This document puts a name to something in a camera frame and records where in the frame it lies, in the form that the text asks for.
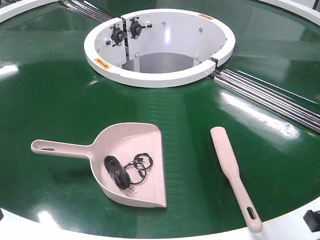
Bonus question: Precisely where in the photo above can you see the black cable bundle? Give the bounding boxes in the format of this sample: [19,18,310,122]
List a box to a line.
[103,152,154,194]

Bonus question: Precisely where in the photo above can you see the steel conveyor rollers left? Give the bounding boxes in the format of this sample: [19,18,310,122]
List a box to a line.
[58,0,113,23]

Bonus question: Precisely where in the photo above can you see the steel conveyor rollers right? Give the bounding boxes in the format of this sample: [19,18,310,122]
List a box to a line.
[208,69,320,134]

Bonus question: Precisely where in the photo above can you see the black bearing block right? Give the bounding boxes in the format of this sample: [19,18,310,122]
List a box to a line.
[129,16,153,39]

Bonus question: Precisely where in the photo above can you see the white outer conveyor rim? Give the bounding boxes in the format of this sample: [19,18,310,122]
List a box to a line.
[0,0,320,240]

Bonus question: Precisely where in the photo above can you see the pink hand broom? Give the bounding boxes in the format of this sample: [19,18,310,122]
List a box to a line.
[210,126,263,233]

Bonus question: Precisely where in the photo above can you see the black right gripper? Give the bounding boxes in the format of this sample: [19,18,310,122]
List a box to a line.
[303,210,320,233]

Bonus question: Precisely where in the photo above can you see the white inner conveyor ring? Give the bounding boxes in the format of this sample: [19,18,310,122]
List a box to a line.
[83,8,237,89]

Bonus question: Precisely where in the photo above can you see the black bearing block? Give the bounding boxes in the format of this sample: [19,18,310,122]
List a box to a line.
[111,23,125,47]
[129,16,153,39]

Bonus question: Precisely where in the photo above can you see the green conveyor belt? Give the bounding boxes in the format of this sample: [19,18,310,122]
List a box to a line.
[0,3,320,238]

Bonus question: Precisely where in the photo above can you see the pink plastic dustpan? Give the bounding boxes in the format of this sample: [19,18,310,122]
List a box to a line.
[30,122,167,208]

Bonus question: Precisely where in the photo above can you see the black bearing block left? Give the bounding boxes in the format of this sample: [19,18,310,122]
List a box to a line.
[111,23,125,47]

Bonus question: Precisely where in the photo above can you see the steel conveyor rollers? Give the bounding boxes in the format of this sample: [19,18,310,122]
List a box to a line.
[58,0,113,23]
[208,69,320,134]

